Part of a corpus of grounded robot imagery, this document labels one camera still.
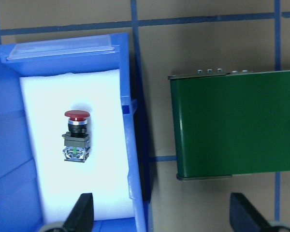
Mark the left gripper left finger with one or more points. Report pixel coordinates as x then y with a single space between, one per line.
81 218

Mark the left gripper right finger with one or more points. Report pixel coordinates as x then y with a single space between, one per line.
244 217

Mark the red mushroom push button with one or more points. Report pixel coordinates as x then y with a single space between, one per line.
76 139

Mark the white foam pad left bin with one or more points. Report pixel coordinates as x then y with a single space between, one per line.
105 172

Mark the blue bin left side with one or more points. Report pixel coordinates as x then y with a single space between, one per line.
20 203

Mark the green conveyor belt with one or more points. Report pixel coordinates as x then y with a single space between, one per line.
226 124

